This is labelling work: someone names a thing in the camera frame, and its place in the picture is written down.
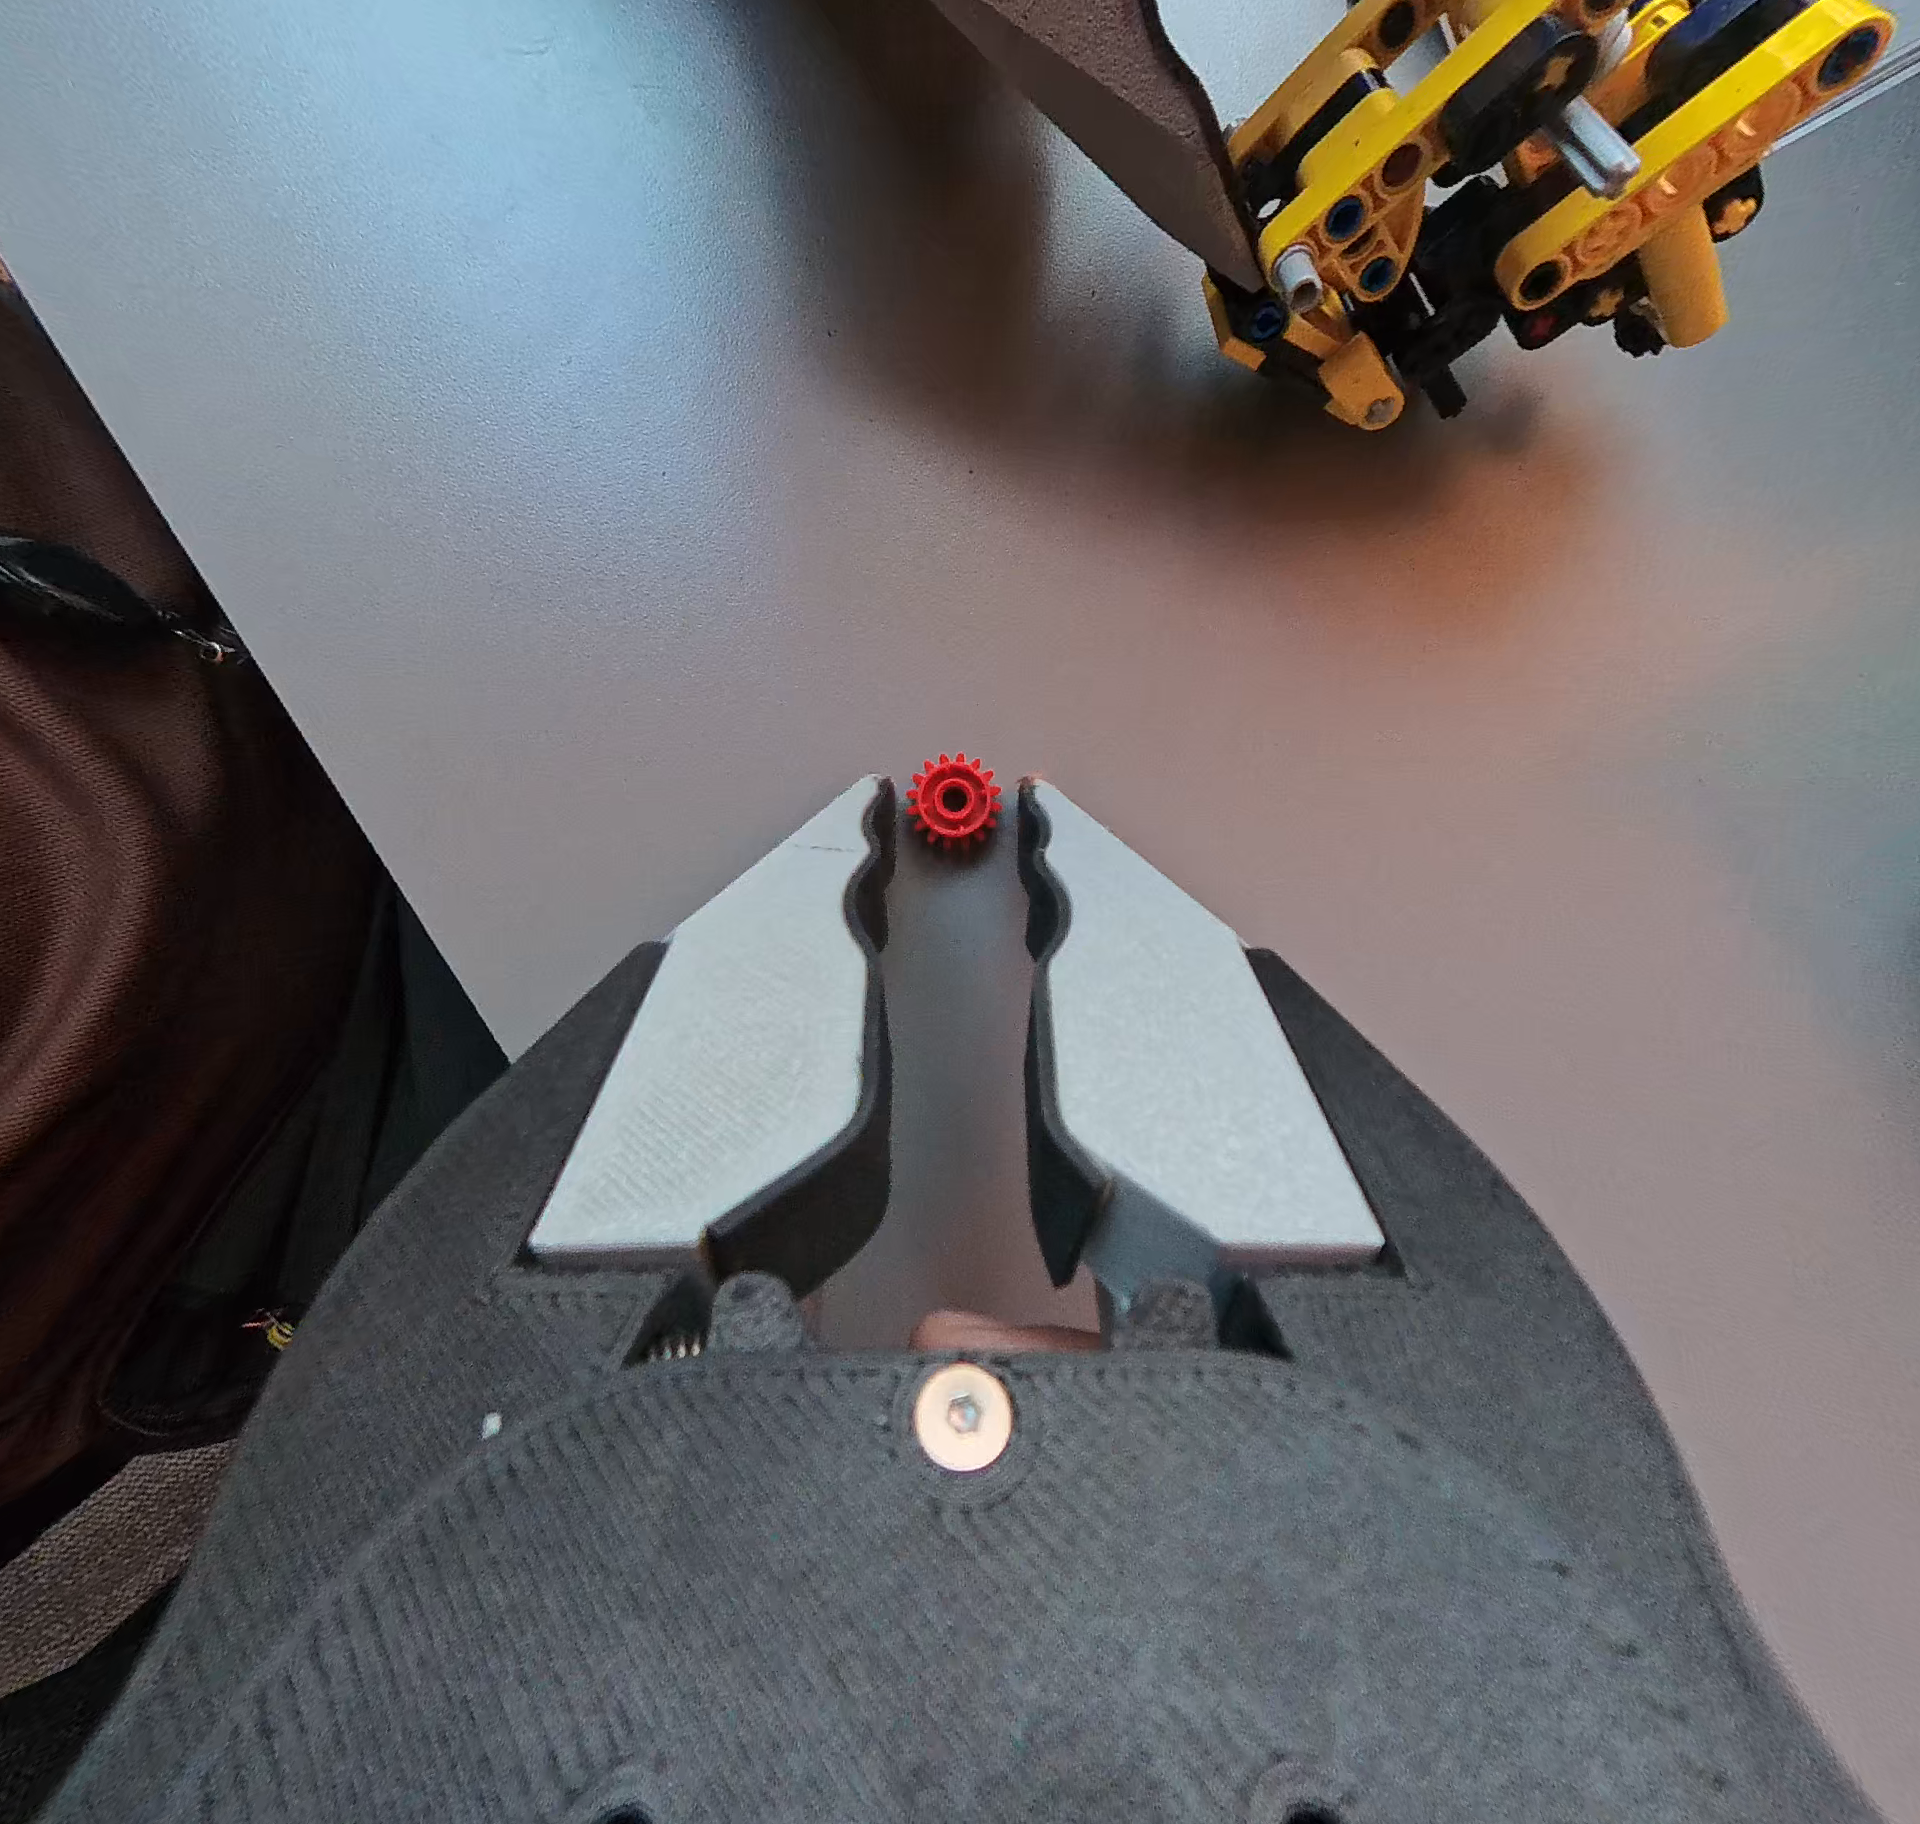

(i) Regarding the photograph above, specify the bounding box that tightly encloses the red lego gear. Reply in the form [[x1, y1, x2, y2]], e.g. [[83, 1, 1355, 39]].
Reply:
[[904, 752, 1005, 849]]

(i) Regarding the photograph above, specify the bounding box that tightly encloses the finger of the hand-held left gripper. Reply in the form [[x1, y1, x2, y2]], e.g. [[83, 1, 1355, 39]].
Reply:
[[893, 0, 1276, 291]]

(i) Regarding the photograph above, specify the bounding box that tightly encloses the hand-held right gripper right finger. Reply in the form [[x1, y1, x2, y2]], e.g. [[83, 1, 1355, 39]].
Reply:
[[1020, 777, 1388, 1308]]

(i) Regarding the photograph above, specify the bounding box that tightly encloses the black strap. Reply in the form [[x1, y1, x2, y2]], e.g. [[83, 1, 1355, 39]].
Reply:
[[0, 533, 250, 671]]

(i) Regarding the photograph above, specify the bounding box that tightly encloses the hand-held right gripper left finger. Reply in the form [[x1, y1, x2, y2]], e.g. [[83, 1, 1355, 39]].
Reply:
[[526, 771, 900, 1298]]

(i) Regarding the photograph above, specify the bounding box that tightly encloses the yellow lego bulldozer model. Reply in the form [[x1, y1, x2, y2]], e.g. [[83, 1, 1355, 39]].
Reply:
[[1205, 0, 1898, 430]]

